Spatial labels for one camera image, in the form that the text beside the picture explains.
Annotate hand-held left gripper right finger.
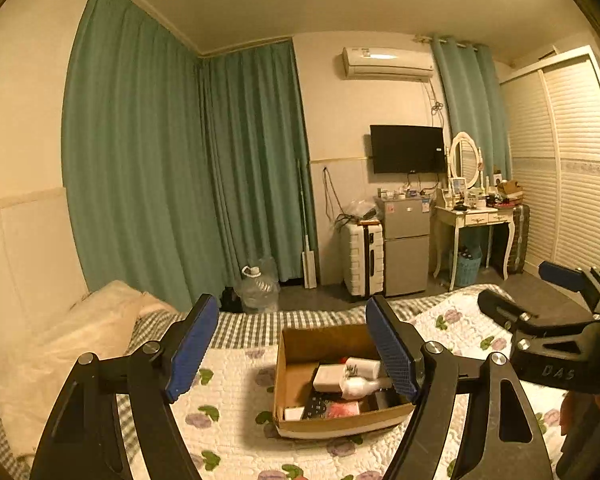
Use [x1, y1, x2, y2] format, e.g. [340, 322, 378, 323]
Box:
[365, 295, 553, 480]

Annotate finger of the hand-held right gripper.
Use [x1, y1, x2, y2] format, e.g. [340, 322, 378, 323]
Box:
[477, 287, 597, 335]
[538, 260, 600, 307]

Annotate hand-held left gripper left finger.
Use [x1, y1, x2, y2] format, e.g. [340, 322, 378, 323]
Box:
[30, 294, 220, 480]

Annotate white cylindrical bottle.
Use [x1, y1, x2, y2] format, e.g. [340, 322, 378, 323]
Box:
[341, 356, 382, 379]

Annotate white handheld bottle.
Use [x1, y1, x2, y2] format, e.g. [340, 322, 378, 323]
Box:
[340, 377, 393, 401]

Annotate small white box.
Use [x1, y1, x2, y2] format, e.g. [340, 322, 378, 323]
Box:
[313, 364, 348, 393]

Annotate pink floral packet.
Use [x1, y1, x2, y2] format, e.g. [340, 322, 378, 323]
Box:
[327, 400, 363, 418]

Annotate black remote control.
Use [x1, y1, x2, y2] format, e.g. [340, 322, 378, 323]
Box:
[302, 392, 331, 421]

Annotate person's right hand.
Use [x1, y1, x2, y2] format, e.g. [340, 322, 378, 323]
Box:
[560, 392, 600, 442]

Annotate blue basket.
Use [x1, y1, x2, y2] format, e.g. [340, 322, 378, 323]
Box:
[452, 245, 482, 287]

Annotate white floral quilt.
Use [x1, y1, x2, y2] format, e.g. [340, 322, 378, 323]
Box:
[115, 285, 571, 480]

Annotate floral quilt bed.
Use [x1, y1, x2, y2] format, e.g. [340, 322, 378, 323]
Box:
[0, 295, 481, 480]

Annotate white dressing table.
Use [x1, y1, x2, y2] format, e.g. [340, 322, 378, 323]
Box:
[432, 205, 516, 291]

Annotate clear water jug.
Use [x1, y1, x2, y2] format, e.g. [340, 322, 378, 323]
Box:
[235, 256, 281, 312]

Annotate white ribbed suitcase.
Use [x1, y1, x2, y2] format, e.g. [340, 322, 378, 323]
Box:
[341, 220, 386, 297]

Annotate silver small fridge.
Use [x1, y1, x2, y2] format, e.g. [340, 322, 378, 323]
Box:
[374, 195, 431, 298]

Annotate white louvered wardrobe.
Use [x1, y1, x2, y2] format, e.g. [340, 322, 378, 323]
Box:
[499, 45, 600, 271]

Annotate cream pillow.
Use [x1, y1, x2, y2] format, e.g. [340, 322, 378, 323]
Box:
[0, 280, 178, 456]

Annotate white flat mop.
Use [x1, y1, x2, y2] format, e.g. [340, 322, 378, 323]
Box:
[296, 158, 318, 289]

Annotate clear plastic bag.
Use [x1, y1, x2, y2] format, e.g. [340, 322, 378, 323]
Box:
[347, 199, 378, 223]

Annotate white oval mirror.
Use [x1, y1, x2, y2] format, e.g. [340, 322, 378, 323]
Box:
[448, 131, 482, 193]

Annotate cream padded headboard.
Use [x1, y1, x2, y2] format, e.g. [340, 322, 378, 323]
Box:
[0, 187, 88, 411]

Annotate green corner curtain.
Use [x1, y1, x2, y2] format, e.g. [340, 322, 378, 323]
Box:
[197, 37, 321, 286]

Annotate narrow green curtain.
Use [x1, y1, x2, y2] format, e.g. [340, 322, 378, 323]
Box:
[430, 35, 513, 181]

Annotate wide green curtain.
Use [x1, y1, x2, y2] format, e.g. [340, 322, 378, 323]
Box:
[61, 0, 206, 313]

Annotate white air conditioner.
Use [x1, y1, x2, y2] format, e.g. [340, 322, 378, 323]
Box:
[341, 46, 435, 81]

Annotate hanging wall cable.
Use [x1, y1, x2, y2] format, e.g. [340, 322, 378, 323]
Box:
[322, 167, 346, 221]

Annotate black wall television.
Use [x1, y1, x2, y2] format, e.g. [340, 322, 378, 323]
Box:
[370, 124, 446, 175]

